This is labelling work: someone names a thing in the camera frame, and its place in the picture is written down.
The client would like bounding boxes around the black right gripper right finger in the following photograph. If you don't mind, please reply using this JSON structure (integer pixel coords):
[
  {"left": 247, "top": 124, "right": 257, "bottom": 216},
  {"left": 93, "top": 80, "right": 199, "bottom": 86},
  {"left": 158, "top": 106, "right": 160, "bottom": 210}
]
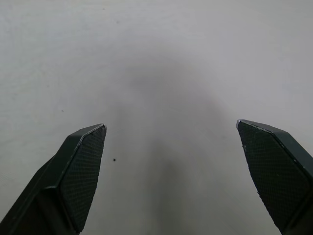
[{"left": 235, "top": 119, "right": 313, "bottom": 235}]

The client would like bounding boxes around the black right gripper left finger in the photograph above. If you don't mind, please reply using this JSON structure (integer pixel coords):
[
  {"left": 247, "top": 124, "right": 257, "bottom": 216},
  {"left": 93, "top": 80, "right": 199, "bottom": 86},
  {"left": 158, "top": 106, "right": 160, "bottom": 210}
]
[{"left": 0, "top": 123, "right": 108, "bottom": 235}]

